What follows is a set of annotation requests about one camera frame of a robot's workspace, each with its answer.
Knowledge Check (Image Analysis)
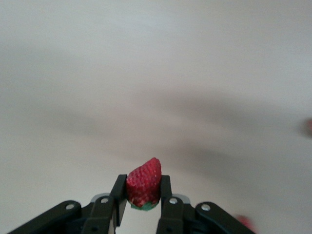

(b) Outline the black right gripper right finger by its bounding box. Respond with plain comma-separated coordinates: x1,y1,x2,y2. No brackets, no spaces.
156,175,256,234

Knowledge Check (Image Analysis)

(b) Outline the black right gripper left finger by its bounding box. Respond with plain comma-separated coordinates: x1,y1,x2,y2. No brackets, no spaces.
7,174,128,234

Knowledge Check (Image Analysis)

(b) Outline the red strawberry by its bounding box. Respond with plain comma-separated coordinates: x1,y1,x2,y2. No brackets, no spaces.
234,214,256,232
301,118,312,137
126,157,162,212

